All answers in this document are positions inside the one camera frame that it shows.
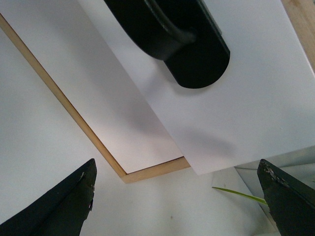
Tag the black upper drawer handle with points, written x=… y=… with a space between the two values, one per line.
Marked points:
x=181 y=33

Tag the wooden drawer cabinet frame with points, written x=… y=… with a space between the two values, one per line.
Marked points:
x=305 y=8

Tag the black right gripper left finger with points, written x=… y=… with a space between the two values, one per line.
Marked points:
x=59 y=212

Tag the green spider plant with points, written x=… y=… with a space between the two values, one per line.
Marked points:
x=254 y=198

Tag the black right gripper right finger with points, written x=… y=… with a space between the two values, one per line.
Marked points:
x=291 y=202

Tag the white drawer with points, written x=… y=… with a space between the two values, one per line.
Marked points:
x=262 y=106
x=63 y=39

